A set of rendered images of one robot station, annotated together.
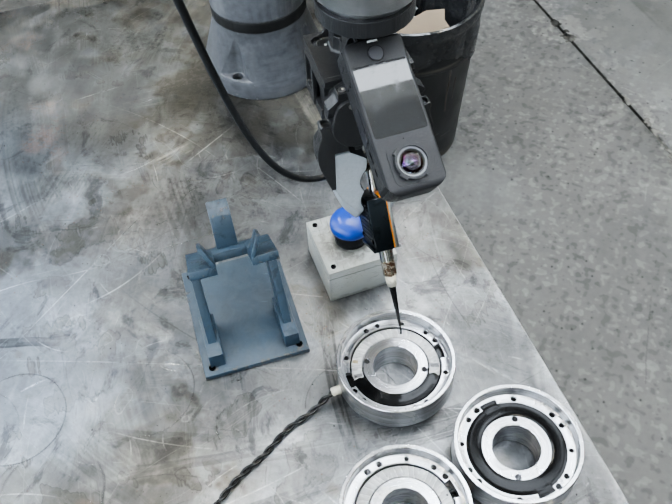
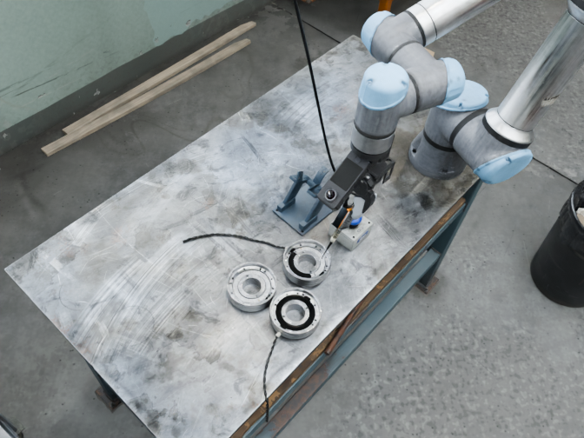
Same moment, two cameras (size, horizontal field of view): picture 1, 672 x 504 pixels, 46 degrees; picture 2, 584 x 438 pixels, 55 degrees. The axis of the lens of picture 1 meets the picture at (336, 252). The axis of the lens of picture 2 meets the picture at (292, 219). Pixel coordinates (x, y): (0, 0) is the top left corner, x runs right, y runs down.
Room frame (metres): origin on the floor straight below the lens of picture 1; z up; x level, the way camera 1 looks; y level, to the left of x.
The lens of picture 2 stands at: (-0.04, -0.55, 1.86)
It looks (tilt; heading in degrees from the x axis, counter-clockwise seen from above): 54 degrees down; 55
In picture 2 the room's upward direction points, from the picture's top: 6 degrees clockwise
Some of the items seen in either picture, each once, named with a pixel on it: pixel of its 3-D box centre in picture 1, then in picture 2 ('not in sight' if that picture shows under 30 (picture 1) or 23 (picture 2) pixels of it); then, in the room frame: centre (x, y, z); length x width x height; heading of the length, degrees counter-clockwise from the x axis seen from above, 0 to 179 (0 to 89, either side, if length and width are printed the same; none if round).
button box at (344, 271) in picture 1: (349, 246); (352, 227); (0.51, -0.01, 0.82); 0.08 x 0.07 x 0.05; 17
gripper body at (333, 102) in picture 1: (362, 56); (368, 161); (0.49, -0.03, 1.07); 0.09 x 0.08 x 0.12; 14
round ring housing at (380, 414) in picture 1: (395, 370); (306, 263); (0.36, -0.05, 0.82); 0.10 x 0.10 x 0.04
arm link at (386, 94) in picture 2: not in sight; (381, 99); (0.49, -0.03, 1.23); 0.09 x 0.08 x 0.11; 176
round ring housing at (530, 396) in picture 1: (515, 451); (295, 314); (0.28, -0.14, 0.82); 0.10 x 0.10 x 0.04
